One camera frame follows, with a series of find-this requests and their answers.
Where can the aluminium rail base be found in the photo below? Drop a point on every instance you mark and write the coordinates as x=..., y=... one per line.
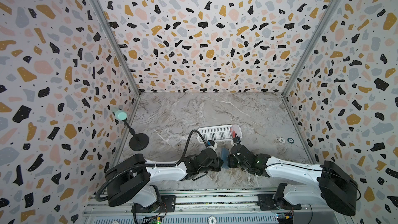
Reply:
x=239, y=206

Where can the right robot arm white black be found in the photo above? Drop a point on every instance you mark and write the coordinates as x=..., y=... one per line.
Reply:
x=319, y=184

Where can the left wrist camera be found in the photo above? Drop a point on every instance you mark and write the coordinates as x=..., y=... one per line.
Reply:
x=212, y=144

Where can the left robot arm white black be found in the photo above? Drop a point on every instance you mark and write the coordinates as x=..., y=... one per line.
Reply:
x=134, y=179

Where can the black stand with green ball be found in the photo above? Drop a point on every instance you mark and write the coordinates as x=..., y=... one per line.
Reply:
x=138, y=141

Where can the white plastic basket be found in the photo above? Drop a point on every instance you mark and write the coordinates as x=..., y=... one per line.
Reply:
x=217, y=133

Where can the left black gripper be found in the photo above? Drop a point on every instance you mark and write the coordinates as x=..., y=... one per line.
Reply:
x=218, y=164

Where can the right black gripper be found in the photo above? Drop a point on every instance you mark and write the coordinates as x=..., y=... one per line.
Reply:
x=231, y=158

